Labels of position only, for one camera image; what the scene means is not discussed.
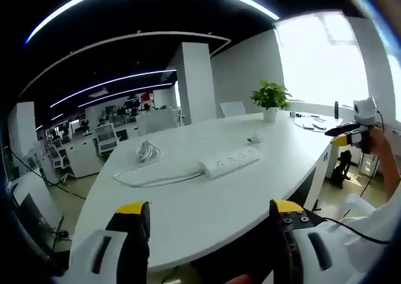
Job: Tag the black backpack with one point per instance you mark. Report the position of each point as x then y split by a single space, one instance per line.
342 168

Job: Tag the dark monitor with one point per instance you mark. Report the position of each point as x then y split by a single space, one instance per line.
33 212

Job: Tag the person's left hand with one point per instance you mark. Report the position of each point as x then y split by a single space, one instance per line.
239 280

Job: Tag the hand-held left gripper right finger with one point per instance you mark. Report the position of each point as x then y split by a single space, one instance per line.
313 255

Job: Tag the person's white shirt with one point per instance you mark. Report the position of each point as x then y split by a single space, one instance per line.
360 252

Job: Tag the white mesh office chair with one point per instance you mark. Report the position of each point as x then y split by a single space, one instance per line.
59 157
105 138

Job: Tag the black bottle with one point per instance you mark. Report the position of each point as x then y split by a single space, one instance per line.
336 110

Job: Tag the small white adapter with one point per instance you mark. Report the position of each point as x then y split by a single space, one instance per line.
255 138

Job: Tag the white desk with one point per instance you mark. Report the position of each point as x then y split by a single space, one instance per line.
203 208

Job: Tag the green potted plant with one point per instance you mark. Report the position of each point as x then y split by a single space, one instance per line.
272 97

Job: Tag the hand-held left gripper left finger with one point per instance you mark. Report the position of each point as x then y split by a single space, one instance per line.
94 249

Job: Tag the white office workstation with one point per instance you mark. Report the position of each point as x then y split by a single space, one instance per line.
83 155

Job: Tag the white power strip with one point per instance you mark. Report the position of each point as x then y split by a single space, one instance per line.
230 161

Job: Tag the round tray with papers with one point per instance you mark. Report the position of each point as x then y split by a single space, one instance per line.
313 124

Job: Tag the person's right hand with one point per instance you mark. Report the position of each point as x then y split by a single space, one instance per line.
377 139

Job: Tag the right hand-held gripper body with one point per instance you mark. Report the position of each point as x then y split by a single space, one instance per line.
365 111

